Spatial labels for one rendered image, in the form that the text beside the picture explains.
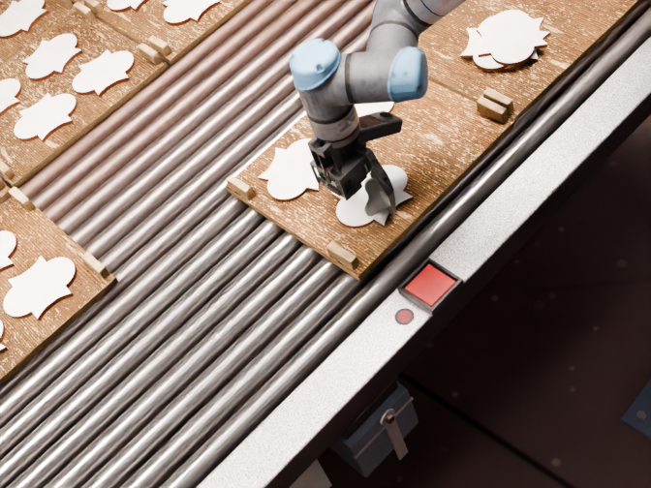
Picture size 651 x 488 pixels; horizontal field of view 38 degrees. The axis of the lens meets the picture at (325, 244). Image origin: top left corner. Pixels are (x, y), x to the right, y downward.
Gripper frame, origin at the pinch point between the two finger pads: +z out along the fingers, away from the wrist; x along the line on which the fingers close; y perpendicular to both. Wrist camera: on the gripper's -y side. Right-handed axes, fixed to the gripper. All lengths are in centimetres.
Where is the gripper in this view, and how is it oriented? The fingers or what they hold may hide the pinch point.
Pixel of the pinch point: (371, 196)
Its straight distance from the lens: 164.7
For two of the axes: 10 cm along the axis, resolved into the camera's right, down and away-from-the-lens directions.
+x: 6.9, 4.6, -5.6
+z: 2.5, 5.8, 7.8
